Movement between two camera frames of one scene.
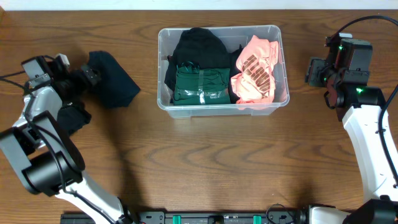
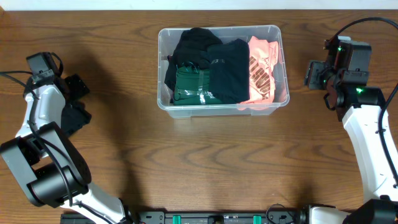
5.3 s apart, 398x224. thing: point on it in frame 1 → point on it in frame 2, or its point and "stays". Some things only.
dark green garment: [196, 86] stays
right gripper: [317, 66] stays
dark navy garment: [116, 88] → [229, 66]
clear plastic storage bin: [206, 72] stays
